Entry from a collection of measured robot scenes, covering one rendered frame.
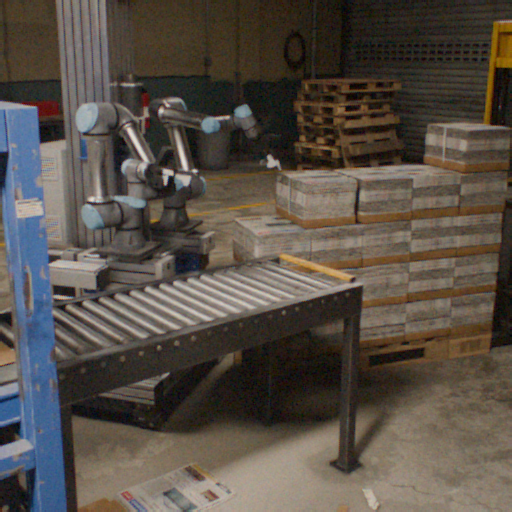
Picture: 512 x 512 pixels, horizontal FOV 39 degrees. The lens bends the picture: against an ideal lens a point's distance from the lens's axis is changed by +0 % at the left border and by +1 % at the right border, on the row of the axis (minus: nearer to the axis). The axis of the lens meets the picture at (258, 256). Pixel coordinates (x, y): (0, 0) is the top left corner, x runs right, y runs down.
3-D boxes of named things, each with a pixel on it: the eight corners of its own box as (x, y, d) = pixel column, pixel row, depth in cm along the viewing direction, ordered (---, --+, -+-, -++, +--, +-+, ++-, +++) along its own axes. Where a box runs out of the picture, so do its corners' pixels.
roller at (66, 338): (41, 321, 256) (40, 308, 254) (104, 365, 221) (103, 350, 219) (27, 325, 253) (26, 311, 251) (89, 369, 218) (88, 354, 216)
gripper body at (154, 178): (177, 189, 281) (157, 185, 289) (179, 167, 279) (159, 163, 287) (161, 188, 275) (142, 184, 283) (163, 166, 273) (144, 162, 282)
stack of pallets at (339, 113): (349, 163, 1137) (353, 77, 1101) (398, 170, 1070) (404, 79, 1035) (289, 172, 1049) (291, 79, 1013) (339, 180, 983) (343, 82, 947)
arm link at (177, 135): (176, 203, 379) (149, 101, 374) (194, 199, 391) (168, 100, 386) (193, 199, 372) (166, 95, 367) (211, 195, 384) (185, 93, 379)
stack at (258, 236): (232, 361, 405) (231, 217, 383) (411, 335, 446) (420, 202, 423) (256, 391, 370) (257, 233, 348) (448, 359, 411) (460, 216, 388)
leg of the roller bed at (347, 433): (345, 459, 309) (352, 309, 291) (355, 465, 305) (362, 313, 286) (336, 464, 306) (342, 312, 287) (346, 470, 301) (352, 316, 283)
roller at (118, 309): (108, 306, 271) (107, 293, 270) (176, 344, 236) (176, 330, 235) (96, 309, 268) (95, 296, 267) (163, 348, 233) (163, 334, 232)
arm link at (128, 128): (121, 112, 322) (170, 203, 310) (100, 113, 314) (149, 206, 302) (132, 95, 314) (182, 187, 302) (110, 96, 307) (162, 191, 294)
